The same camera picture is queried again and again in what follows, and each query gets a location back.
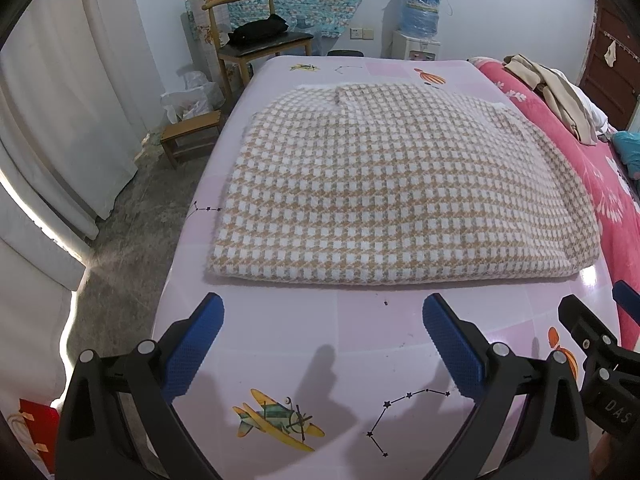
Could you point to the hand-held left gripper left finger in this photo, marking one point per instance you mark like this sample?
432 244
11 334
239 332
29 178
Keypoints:
192 350

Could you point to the teal blue blanket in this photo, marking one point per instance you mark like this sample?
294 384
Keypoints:
629 155

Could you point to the brown wooden door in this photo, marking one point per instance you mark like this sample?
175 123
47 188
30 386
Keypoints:
615 85

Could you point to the white garment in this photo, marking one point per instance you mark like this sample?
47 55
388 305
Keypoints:
595 117

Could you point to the white wall socket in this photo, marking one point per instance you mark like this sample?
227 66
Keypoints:
362 33

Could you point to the black bag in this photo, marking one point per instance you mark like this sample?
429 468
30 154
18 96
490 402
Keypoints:
257 30

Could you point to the beige clothes pile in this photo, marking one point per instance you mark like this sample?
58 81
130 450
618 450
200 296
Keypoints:
550 90

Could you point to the beige white checked sweater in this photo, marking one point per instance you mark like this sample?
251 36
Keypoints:
390 185

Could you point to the red paper bag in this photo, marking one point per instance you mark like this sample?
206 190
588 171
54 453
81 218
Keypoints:
42 430

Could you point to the pink floral blanket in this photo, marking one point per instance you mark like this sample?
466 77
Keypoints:
600 180

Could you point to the black stool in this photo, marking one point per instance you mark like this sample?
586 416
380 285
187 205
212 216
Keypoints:
345 53

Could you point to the white plastic bag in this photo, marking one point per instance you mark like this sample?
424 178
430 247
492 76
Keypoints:
192 92

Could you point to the small white hanging cloth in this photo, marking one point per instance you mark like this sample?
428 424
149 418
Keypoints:
610 54

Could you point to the white curtain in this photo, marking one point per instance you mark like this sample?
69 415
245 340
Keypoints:
65 110

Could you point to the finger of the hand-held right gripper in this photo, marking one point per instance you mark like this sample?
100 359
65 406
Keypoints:
587 330
630 302

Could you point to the wooden chair with dark seat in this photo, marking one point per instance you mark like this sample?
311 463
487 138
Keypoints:
260 47

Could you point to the small wooden stool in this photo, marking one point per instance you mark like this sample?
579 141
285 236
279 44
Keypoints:
192 127

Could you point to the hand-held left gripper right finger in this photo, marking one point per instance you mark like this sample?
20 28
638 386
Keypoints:
452 350

